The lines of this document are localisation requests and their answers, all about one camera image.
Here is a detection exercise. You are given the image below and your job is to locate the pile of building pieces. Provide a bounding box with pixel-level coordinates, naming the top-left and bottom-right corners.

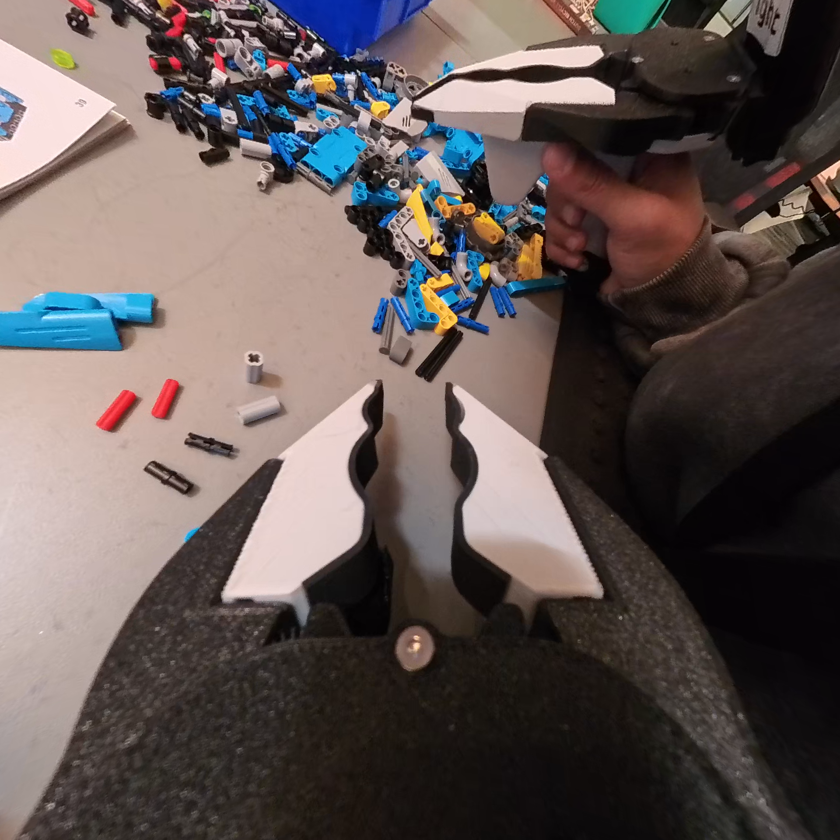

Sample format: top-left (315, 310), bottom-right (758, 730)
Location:
top-left (289, 59), bottom-right (568, 385)

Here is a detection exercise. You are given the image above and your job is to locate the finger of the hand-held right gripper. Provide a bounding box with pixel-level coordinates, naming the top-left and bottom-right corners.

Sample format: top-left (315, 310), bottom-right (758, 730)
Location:
top-left (430, 42), bottom-right (610, 85)
top-left (409, 75), bottom-right (618, 143)

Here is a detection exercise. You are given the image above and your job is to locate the person's right forearm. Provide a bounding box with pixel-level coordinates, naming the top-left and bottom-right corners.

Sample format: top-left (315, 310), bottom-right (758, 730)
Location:
top-left (600, 220), bottom-right (795, 375)

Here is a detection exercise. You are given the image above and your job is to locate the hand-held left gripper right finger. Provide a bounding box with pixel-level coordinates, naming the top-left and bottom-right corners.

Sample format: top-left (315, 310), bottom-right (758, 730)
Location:
top-left (445, 382), bottom-right (605, 621)

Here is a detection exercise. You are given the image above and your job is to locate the black dotted rubber mat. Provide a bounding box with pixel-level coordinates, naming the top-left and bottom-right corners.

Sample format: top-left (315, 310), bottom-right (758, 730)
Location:
top-left (539, 262), bottom-right (657, 526)

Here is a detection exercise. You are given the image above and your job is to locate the person's grey clothing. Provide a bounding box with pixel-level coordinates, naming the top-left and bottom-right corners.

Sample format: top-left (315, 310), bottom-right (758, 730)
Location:
top-left (623, 249), bottom-right (840, 840)

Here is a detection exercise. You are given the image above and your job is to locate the open instruction booklet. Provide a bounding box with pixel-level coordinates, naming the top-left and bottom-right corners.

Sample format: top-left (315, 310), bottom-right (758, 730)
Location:
top-left (0, 38), bottom-right (132, 201)

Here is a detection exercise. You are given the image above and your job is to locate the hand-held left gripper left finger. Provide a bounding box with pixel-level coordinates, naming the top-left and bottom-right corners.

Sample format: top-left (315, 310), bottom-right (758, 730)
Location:
top-left (220, 379), bottom-right (385, 624)

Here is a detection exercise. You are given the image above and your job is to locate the blue plastic bin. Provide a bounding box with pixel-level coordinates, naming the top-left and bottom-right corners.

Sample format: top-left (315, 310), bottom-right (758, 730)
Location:
top-left (269, 0), bottom-right (434, 56)

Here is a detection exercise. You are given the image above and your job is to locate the person's right hand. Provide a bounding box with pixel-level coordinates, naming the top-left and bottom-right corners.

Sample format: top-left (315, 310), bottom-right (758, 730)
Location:
top-left (541, 141), bottom-right (713, 296)

